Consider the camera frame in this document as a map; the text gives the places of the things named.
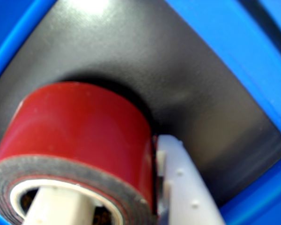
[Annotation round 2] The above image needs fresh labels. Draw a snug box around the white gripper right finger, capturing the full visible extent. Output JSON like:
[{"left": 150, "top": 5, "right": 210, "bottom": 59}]
[{"left": 154, "top": 135, "right": 227, "bottom": 225}]

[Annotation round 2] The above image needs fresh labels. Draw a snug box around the blue square box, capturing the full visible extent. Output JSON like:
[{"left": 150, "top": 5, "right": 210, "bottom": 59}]
[{"left": 0, "top": 0, "right": 281, "bottom": 225}]

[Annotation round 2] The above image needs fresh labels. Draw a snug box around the red tape roll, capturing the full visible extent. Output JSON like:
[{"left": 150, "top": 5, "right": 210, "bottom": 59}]
[{"left": 0, "top": 81, "right": 159, "bottom": 225}]

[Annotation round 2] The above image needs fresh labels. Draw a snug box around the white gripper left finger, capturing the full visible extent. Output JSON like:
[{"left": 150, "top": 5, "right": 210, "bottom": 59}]
[{"left": 22, "top": 185, "right": 96, "bottom": 225}]

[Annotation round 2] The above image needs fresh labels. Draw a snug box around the black square mat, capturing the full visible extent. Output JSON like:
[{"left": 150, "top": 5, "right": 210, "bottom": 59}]
[{"left": 0, "top": 0, "right": 281, "bottom": 208}]

